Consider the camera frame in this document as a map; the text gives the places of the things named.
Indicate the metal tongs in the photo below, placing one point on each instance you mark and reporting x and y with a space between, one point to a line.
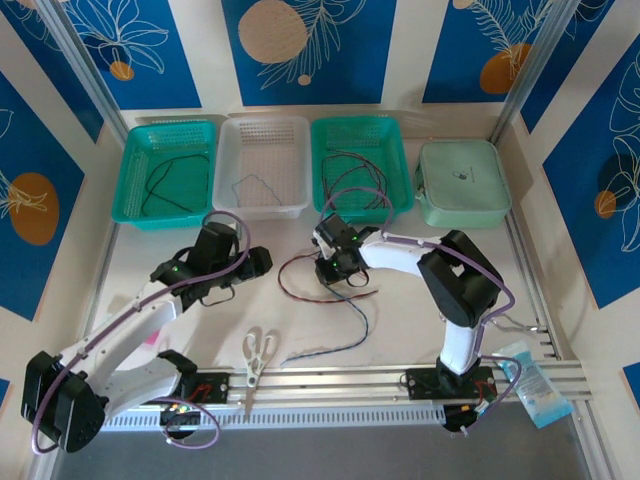
520 327

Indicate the aluminium front rail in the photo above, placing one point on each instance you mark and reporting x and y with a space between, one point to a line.
325 382

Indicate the teal plastic basket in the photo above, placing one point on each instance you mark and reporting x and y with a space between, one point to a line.
350 135
190 190

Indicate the black electronics board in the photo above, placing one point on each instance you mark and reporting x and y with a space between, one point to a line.
460 417
182 417

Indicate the blue white plastic packet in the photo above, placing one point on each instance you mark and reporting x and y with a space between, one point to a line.
535 385

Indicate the aluminium frame post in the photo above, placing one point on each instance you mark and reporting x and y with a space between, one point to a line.
530 70
80 65

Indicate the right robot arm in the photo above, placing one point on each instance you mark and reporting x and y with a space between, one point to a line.
395 252

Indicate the green zip case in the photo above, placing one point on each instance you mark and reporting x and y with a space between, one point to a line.
465 200

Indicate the white plastic basket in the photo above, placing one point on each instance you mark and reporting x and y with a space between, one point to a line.
260 150

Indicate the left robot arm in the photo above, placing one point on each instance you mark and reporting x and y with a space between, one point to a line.
125 325

